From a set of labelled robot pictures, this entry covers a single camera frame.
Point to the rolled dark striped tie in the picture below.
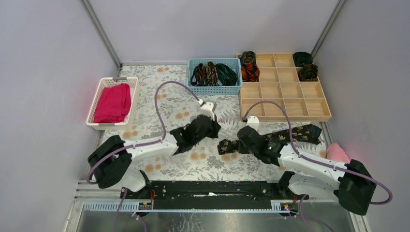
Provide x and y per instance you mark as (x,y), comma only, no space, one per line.
(248,57)

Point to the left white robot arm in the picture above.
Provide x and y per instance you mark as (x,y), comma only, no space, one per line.
(110,164)

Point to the wooden compartment tray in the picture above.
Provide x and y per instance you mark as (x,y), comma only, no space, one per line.
(279,93)

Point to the brown patterned tie in basket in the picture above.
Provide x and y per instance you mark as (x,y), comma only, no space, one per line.
(211,74)

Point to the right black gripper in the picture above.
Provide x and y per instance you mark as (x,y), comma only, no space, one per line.
(242,150)

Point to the rolled olive patterned tie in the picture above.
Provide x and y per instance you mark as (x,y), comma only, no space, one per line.
(308,73)

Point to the rolled orange black tie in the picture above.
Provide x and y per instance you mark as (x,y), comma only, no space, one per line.
(250,72)

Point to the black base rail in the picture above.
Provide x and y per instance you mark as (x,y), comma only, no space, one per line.
(212,195)

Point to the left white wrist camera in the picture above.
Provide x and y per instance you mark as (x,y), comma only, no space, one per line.
(207,109)

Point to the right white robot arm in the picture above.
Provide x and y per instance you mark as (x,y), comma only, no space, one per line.
(349,184)

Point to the rolled dark green tie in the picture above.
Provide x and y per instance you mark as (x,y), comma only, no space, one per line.
(302,58)

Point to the brown striped tie in basket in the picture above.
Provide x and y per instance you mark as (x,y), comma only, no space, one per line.
(199,75)

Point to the dark floral necktie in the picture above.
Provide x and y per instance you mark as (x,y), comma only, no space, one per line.
(306,133)

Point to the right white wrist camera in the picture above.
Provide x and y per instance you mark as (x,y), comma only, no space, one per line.
(252,121)

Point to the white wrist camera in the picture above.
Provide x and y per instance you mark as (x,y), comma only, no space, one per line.
(252,121)
(207,109)

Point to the grey slotted cable duct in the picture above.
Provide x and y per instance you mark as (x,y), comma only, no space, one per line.
(107,206)

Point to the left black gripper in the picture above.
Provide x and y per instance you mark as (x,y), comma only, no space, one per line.
(207,124)

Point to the blue plastic basket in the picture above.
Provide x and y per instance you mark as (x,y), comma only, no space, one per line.
(233,63)

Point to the dark green tie in basket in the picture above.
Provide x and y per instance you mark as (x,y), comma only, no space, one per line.
(226,76)

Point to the white plastic basket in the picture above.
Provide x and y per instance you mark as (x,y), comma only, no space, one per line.
(110,82)

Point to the red folded cloth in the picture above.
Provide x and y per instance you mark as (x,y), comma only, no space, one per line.
(114,104)

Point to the floral table mat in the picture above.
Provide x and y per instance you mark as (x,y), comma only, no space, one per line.
(163,98)

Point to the pink cloth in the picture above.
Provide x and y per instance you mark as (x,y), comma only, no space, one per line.
(336,153)

